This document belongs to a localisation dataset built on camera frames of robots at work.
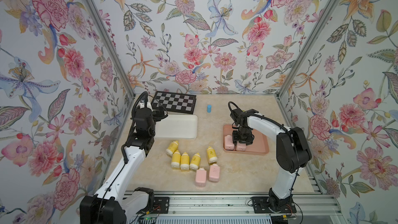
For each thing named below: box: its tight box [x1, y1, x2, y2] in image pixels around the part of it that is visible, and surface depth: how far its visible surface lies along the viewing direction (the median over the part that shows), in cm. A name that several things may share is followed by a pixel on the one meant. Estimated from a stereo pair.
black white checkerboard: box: [150, 90, 197, 115], surface depth 116 cm
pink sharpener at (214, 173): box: [208, 162, 221, 183], surface depth 79 cm
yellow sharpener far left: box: [165, 140, 180, 157], surface depth 87 cm
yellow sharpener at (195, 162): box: [189, 152, 202, 171], surface depth 82 cm
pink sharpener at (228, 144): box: [224, 134, 235, 150], surface depth 89 cm
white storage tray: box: [154, 114, 198, 140], surface depth 103 cm
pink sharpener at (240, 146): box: [235, 141, 247, 151], surface depth 88 cm
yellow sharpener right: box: [206, 146, 218, 165], surface depth 84 cm
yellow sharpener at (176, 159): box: [171, 149, 181, 169], surface depth 84 cm
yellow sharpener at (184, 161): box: [179, 151, 190, 171], surface depth 82 cm
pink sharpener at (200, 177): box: [195, 166, 207, 188], surface depth 78 cm
